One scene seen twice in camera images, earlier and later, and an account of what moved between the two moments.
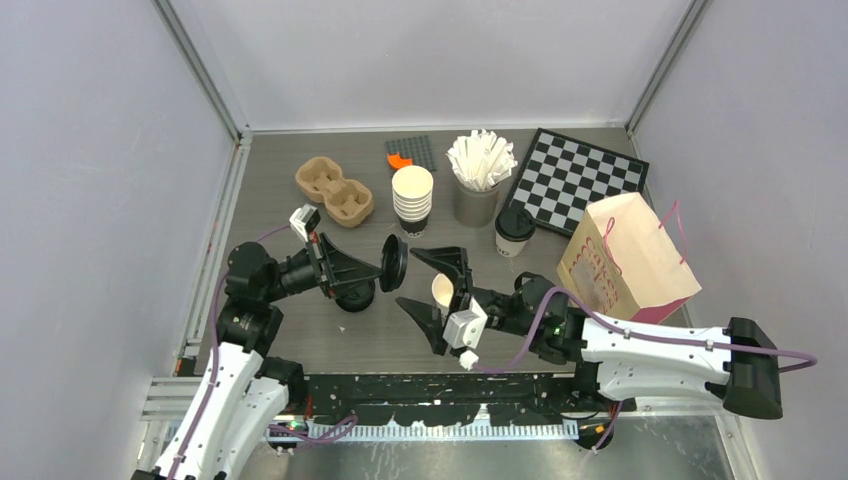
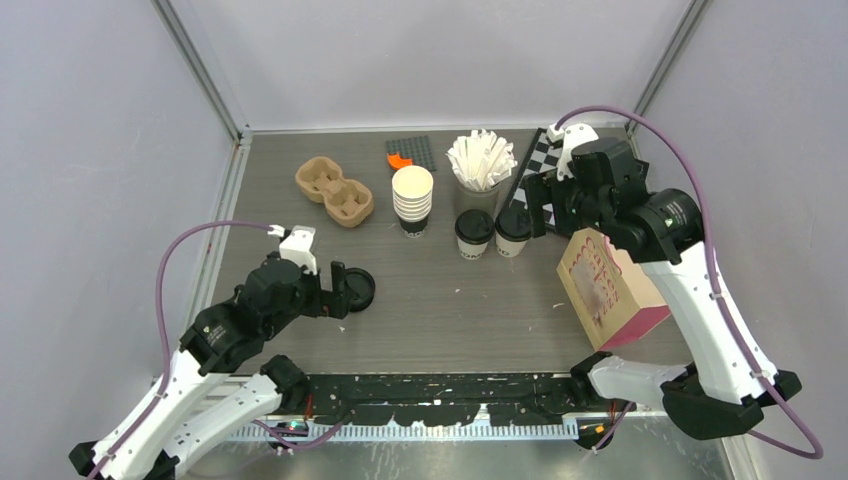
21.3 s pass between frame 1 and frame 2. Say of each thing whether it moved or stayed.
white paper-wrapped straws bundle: stayed
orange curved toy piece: stayed
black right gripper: moved
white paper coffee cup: stayed
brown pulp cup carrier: stayed
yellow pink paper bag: stayed
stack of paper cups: stayed
